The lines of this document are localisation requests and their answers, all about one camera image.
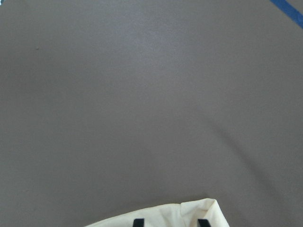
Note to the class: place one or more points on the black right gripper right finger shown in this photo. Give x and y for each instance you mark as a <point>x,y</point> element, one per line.
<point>203,223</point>

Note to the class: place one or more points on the cream long-sleeve printed shirt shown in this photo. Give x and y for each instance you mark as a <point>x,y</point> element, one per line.
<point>184,214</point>

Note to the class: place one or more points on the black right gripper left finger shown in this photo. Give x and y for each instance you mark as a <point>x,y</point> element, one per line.
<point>138,222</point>

